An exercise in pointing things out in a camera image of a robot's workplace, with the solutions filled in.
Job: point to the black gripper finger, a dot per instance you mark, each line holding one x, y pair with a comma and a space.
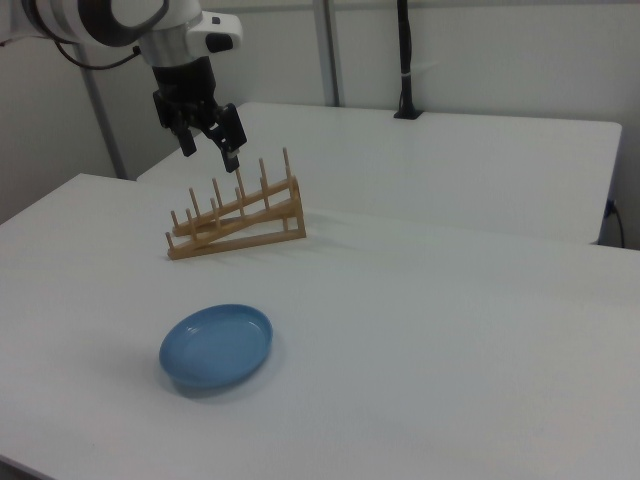
231, 130
186, 137

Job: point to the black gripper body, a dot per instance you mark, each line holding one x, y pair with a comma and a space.
182, 85

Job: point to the blue round plate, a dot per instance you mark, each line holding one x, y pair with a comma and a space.
215, 347

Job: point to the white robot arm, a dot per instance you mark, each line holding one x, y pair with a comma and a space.
100, 20

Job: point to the wooden plate rack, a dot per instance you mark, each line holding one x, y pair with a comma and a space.
240, 235

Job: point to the grey metal partition post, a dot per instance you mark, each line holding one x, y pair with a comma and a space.
330, 50
102, 125

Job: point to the black camera pole with clamp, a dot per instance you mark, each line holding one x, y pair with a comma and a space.
406, 60

